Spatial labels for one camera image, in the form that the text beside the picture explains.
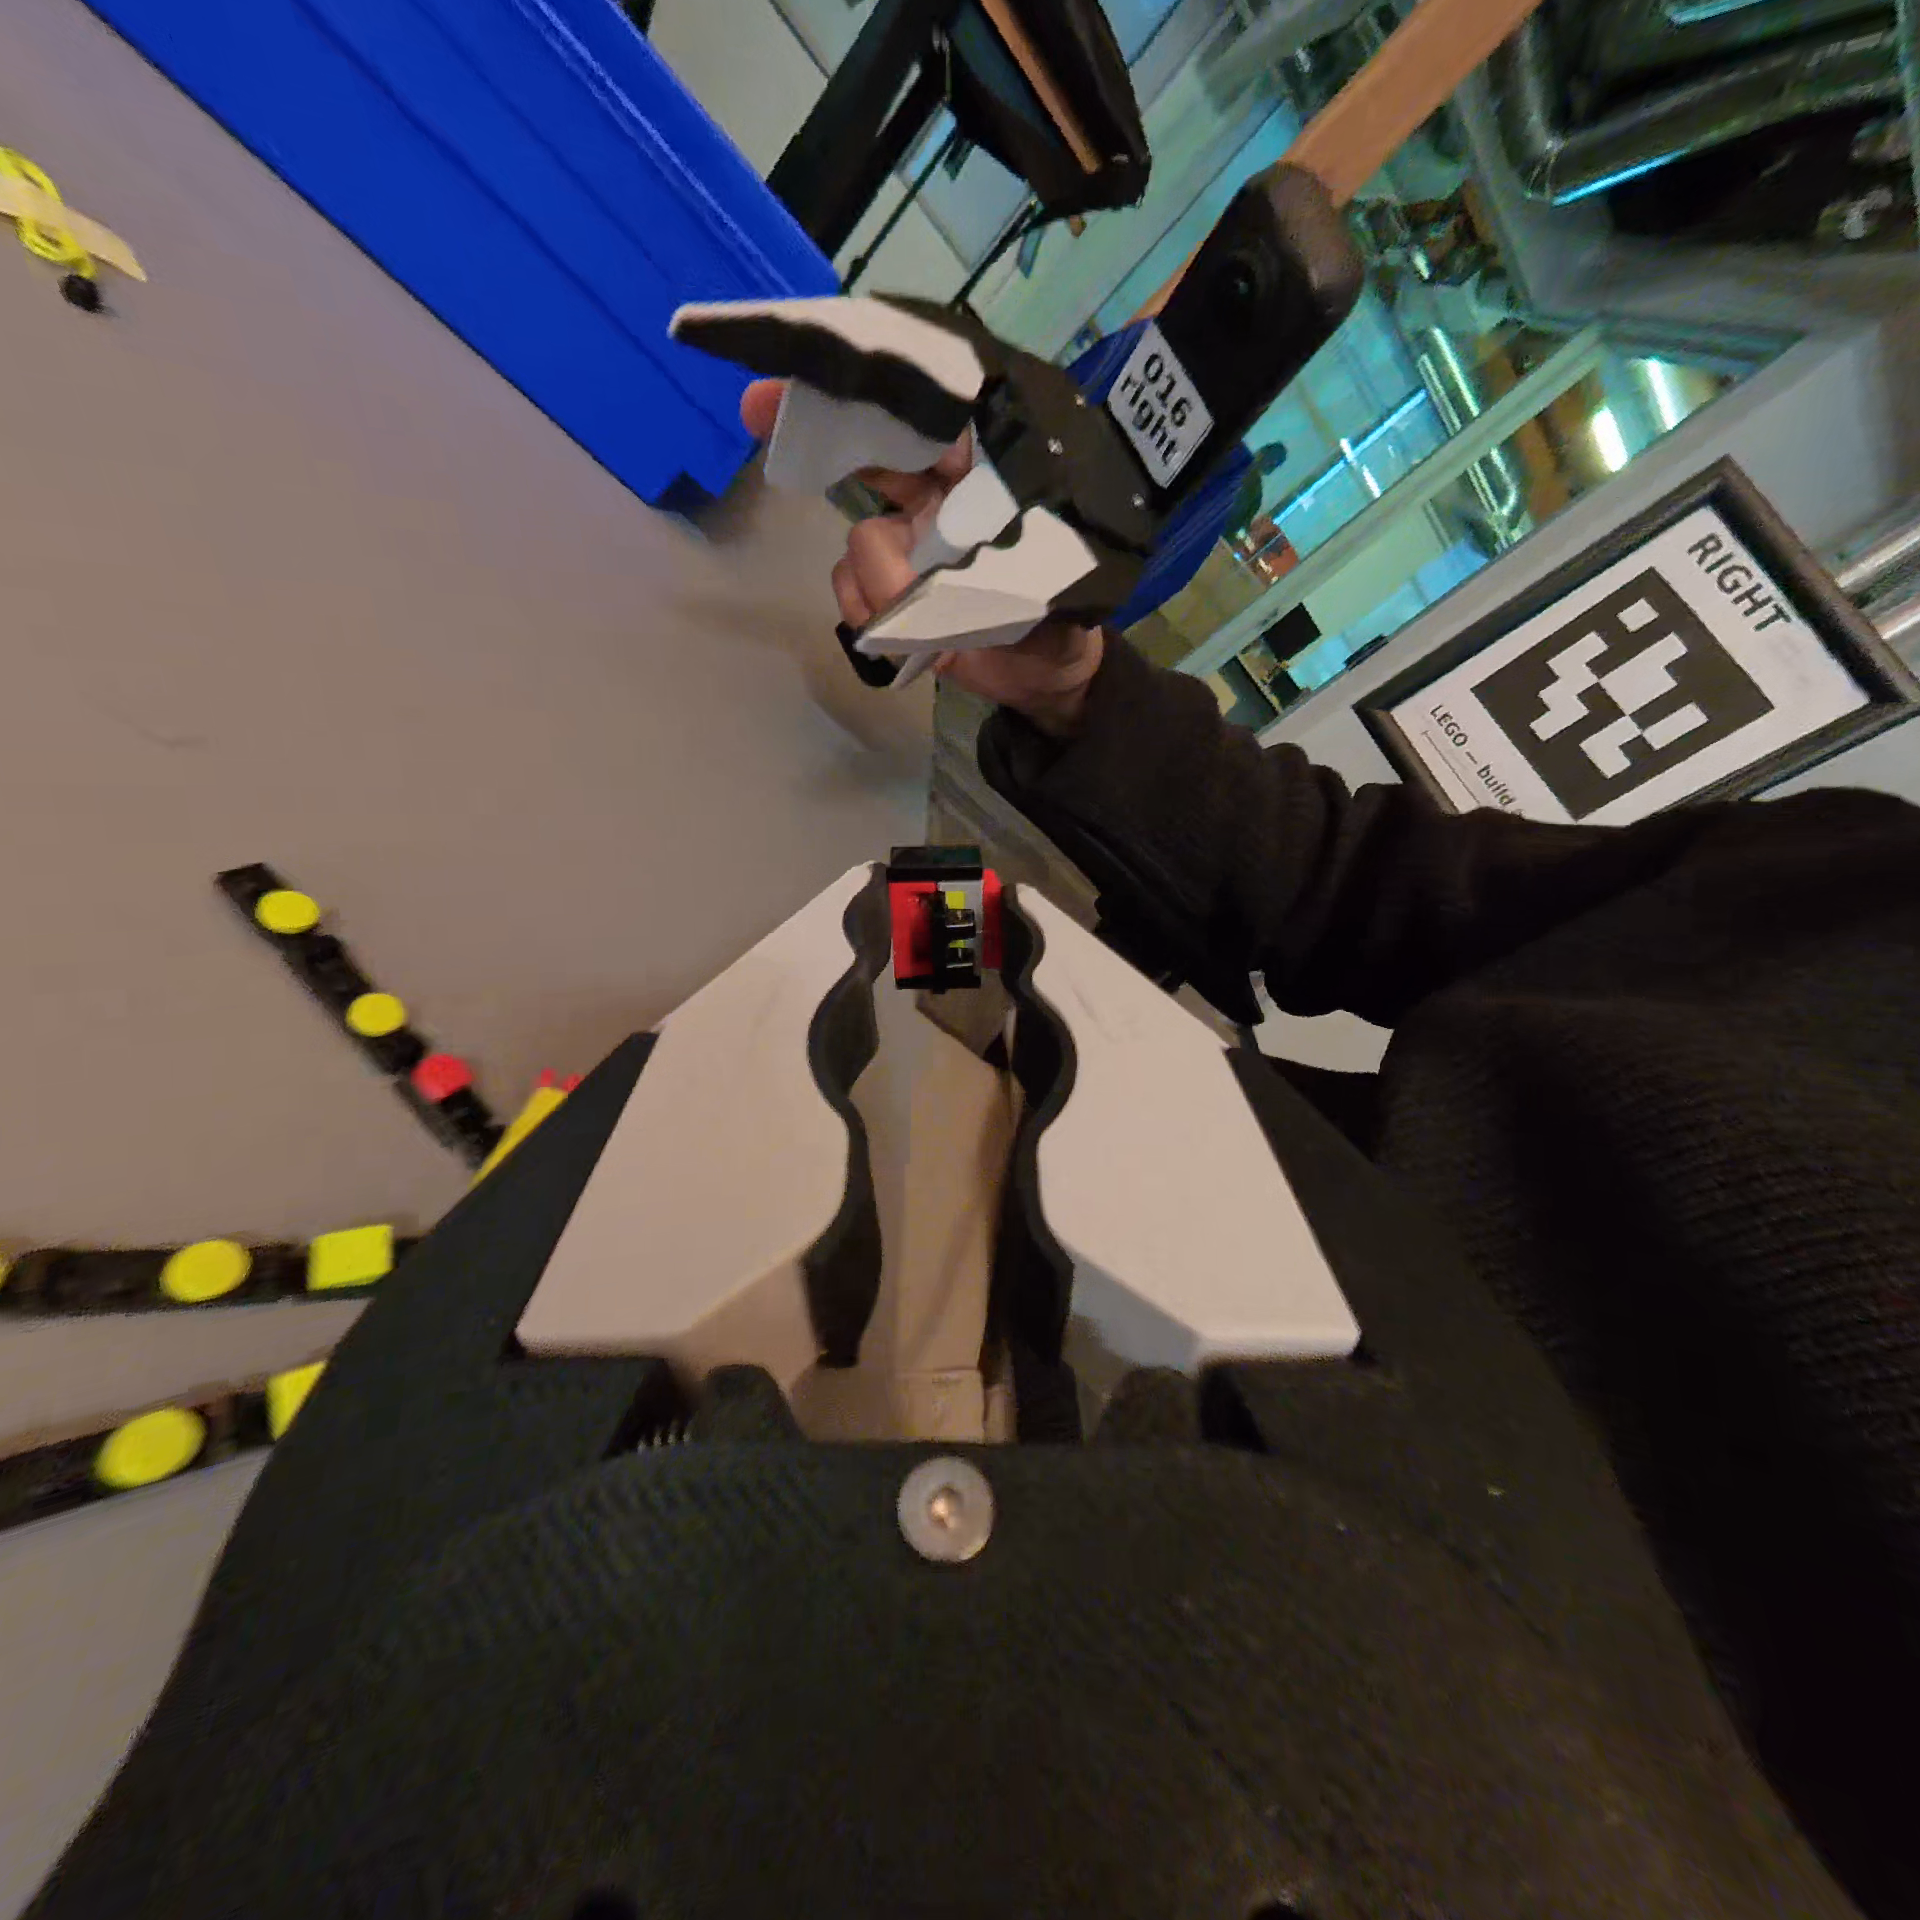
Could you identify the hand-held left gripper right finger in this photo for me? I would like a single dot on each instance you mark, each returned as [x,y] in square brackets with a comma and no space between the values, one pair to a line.
[1185,1200]

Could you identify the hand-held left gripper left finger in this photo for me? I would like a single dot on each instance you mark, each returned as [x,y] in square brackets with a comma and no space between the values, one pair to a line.
[706,1169]

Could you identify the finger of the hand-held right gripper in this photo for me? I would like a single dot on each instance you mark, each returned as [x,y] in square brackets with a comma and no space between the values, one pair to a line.
[990,607]
[899,333]

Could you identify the red black yellow lego body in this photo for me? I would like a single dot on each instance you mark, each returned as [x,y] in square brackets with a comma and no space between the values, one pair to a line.
[941,916]

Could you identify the person's right forearm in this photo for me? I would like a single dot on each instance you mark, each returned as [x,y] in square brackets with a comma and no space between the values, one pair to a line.
[1276,869]

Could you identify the black yellow red lego leg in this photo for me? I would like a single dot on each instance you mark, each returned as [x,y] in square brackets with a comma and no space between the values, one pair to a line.
[324,959]

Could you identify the person's right hand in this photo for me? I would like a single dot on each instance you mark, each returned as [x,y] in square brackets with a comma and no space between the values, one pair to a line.
[1020,676]

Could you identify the black equipment stand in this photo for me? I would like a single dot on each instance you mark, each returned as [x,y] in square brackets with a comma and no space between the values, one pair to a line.
[855,120]

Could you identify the blue plastic bin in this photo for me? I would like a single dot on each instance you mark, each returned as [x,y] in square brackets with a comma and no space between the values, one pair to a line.
[496,194]

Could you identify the person's black sweater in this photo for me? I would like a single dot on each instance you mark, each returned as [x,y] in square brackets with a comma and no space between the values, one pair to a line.
[1651,1275]

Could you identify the wooden beam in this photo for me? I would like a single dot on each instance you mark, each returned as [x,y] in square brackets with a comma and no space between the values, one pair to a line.
[1396,91]

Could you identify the black framed tag sign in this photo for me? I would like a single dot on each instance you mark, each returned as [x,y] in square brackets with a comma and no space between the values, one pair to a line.
[1635,676]

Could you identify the beige tape strip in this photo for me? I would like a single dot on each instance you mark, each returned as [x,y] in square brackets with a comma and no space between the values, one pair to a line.
[91,240]

